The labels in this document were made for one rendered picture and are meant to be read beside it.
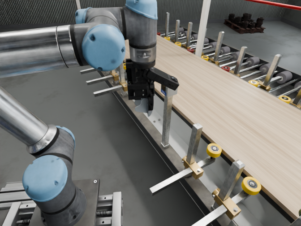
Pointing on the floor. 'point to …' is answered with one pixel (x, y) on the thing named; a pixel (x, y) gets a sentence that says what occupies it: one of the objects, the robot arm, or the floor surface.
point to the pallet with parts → (245, 23)
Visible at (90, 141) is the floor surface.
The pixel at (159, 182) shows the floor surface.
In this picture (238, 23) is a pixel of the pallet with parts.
